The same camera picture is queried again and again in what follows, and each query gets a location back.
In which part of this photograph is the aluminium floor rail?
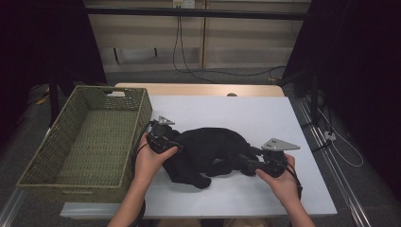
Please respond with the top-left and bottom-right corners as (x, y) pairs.
(296, 97), (373, 227)
(0, 188), (27, 227)

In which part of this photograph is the white wall socket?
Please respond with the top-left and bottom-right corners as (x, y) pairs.
(172, 0), (196, 9)

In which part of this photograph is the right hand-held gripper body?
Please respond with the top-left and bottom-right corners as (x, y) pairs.
(260, 137), (301, 179)

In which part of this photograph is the black metal stand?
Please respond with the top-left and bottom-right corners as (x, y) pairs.
(277, 67), (321, 127)

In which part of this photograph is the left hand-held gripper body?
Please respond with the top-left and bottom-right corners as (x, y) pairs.
(146, 114), (185, 155)

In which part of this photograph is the white table mat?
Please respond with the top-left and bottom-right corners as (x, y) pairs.
(60, 95), (339, 220)

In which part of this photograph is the black curtain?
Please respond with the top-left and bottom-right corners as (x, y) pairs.
(282, 0), (401, 202)
(0, 0), (108, 143)

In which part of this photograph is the person's right hand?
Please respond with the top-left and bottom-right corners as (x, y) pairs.
(254, 153), (301, 208)

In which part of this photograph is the white cable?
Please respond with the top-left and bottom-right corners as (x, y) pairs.
(316, 107), (365, 168)

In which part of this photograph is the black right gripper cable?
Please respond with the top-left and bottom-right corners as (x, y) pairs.
(285, 164), (304, 201)

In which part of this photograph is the black t-shirt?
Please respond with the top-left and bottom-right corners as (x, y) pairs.
(162, 127), (263, 190)

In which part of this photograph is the green woven basket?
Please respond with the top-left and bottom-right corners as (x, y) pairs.
(16, 84), (154, 204)

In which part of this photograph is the person's left hand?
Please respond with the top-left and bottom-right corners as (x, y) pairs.
(134, 133), (180, 190)

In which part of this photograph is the black power cable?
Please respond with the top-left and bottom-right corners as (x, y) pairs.
(179, 15), (288, 78)
(172, 15), (218, 84)

